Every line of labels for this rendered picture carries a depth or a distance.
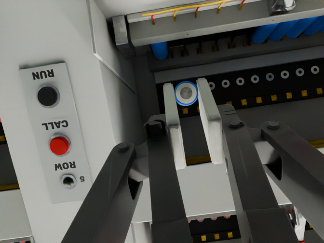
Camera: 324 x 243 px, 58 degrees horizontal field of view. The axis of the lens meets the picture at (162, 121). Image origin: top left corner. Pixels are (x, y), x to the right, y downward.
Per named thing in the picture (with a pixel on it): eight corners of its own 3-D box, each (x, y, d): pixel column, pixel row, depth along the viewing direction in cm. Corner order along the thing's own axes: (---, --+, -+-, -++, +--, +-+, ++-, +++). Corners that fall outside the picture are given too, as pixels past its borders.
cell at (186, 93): (185, 82, 28) (188, 75, 21) (197, 97, 28) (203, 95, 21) (170, 94, 28) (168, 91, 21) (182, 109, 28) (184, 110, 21)
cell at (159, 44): (153, 47, 37) (146, 27, 31) (167, 44, 37) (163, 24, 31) (155, 60, 37) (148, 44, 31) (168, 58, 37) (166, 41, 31)
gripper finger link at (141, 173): (175, 179, 15) (118, 187, 15) (169, 132, 20) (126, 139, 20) (170, 155, 15) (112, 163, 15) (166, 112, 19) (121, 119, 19)
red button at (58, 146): (47, 139, 25) (51, 156, 25) (65, 136, 25) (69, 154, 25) (51, 135, 26) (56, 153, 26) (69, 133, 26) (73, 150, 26)
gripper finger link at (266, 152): (227, 146, 14) (290, 138, 14) (213, 105, 19) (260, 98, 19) (229, 170, 15) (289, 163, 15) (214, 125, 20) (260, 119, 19)
